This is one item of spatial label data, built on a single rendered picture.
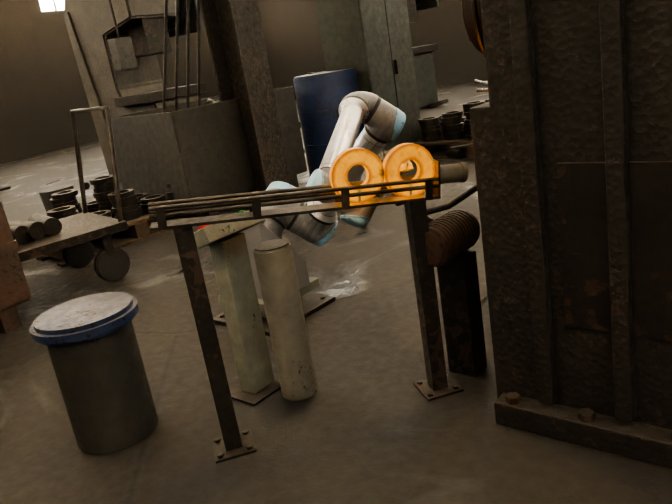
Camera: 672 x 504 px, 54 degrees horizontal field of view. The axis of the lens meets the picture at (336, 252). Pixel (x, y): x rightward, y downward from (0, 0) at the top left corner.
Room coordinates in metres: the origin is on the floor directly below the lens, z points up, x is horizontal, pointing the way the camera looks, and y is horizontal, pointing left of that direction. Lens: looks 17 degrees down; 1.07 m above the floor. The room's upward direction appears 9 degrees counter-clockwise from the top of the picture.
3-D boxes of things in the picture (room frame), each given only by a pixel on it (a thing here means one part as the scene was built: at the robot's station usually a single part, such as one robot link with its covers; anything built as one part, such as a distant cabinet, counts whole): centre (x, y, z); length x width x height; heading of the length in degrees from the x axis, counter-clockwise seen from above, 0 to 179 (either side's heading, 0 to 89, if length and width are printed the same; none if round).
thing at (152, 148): (5.50, 0.87, 0.43); 1.23 x 0.93 x 0.87; 136
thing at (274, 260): (1.99, 0.19, 0.26); 0.12 x 0.12 x 0.52
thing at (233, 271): (2.07, 0.34, 0.31); 0.24 x 0.16 x 0.62; 138
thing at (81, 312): (1.93, 0.79, 0.22); 0.32 x 0.32 x 0.43
